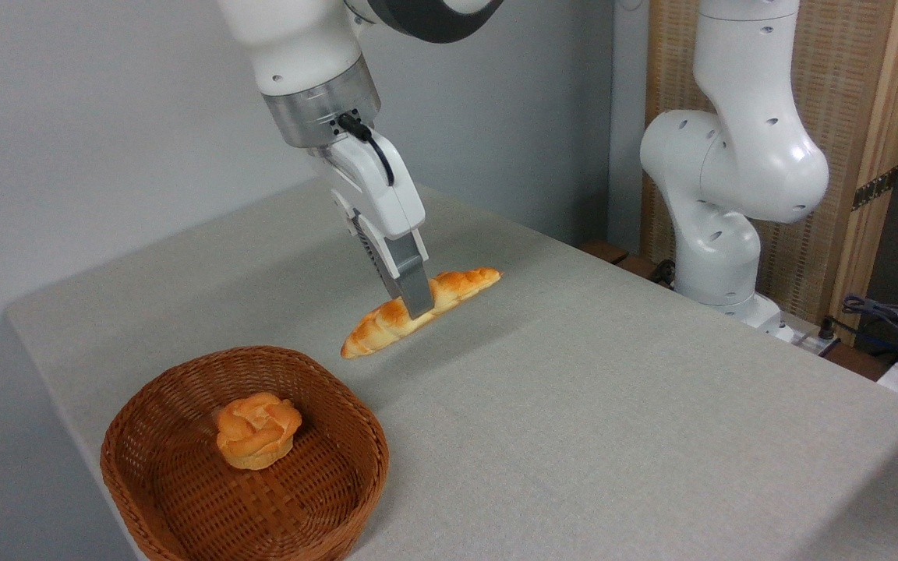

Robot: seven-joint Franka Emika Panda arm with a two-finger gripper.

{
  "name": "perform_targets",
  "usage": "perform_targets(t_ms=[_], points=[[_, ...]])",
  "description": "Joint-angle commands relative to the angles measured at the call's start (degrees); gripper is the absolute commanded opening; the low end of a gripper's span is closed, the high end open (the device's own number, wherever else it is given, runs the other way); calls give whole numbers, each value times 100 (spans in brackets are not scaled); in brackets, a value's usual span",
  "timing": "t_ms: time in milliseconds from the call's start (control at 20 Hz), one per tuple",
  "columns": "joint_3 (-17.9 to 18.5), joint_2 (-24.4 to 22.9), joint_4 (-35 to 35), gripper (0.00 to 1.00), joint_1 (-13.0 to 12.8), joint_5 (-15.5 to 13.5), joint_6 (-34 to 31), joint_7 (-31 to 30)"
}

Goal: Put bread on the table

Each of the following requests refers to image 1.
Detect brown wicker basket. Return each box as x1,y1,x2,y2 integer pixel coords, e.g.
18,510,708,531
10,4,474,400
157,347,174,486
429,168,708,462
100,345,390,561

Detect tangled dark cables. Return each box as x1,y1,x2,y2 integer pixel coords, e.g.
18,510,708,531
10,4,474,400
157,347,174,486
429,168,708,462
841,294,898,369

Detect metal screen hinge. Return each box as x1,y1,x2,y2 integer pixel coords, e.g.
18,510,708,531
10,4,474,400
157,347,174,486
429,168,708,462
852,166,898,211

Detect wooden folding screen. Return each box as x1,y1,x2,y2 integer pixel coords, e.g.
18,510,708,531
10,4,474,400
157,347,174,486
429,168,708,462
642,0,898,345

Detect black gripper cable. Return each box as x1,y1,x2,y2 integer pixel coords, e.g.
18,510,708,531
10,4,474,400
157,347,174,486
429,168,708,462
338,113,396,188

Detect round bread roll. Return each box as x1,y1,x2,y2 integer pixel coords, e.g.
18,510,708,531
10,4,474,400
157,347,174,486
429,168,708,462
215,392,303,471

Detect long twisted bread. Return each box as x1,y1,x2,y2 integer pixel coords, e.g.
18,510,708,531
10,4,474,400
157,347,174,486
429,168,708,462
340,267,503,360

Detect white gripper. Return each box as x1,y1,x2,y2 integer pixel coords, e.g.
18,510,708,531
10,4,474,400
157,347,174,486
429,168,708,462
309,131,436,321

